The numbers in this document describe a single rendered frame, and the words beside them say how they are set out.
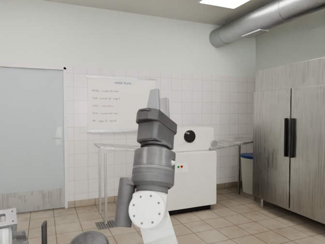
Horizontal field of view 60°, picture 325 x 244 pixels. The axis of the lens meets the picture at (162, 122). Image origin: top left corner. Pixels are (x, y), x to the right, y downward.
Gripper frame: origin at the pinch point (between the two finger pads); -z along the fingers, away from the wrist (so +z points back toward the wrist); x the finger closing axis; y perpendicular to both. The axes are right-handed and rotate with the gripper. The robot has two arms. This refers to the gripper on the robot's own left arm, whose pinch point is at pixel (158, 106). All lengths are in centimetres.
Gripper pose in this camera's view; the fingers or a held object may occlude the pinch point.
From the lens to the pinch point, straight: 64.2
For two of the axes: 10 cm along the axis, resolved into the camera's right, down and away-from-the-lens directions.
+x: -4.6, -3.5, -8.1
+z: -0.7, 9.3, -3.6
